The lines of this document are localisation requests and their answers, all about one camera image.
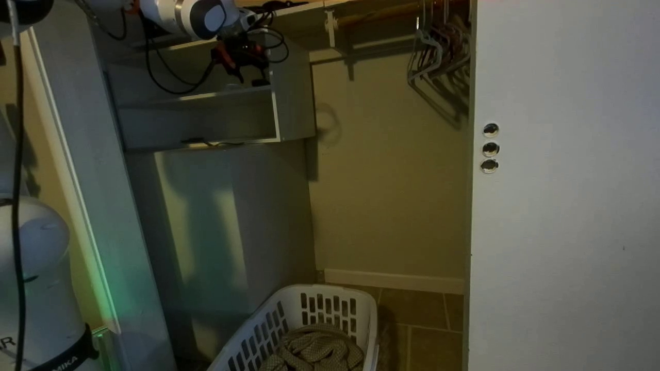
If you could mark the white plastic laundry basket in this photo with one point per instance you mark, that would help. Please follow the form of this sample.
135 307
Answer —
299 306

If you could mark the white closet door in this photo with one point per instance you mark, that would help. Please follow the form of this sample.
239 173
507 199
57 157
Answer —
564 268

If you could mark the grey shelf unit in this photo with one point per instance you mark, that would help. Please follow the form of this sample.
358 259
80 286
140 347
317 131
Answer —
219 176

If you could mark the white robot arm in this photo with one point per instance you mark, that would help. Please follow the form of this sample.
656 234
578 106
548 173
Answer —
200 20

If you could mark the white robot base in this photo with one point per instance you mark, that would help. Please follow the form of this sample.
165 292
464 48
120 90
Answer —
57 336

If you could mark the clothes hangers bunch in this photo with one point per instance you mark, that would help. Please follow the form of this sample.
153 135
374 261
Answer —
439 63

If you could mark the wooden closet rod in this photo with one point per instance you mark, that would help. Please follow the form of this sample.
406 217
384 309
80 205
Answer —
351 13

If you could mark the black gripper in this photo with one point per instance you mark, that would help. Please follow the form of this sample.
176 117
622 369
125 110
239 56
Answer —
234 53

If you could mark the grey clothes in basket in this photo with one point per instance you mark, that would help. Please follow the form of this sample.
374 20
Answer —
317 350

